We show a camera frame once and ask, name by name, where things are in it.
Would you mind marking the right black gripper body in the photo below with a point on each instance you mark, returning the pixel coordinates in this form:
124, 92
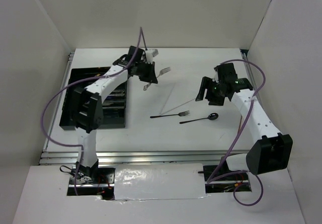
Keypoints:
214, 93

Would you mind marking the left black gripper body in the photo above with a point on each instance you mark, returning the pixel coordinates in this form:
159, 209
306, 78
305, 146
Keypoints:
139, 68

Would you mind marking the silver ornate fork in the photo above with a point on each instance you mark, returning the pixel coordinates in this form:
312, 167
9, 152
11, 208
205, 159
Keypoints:
162, 72

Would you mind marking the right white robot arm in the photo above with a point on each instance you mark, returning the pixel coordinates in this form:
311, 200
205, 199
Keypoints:
271, 149

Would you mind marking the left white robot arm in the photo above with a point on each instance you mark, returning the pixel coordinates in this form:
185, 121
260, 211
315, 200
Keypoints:
86, 109

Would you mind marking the black spoon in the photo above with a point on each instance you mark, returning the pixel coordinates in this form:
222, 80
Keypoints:
212, 116

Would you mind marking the copper fork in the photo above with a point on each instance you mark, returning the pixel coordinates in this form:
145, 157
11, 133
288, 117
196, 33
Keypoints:
240, 123

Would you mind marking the black fork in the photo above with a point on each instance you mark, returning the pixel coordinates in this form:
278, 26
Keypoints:
180, 114

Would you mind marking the black cutlery tray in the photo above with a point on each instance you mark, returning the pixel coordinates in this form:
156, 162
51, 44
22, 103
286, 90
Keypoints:
114, 106

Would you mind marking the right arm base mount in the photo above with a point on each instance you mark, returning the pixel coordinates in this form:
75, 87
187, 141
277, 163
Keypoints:
224, 184

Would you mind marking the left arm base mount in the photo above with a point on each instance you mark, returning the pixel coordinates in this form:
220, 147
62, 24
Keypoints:
101, 184

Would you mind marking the aluminium table frame rail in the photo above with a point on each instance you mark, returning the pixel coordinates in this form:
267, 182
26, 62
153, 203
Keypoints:
164, 139

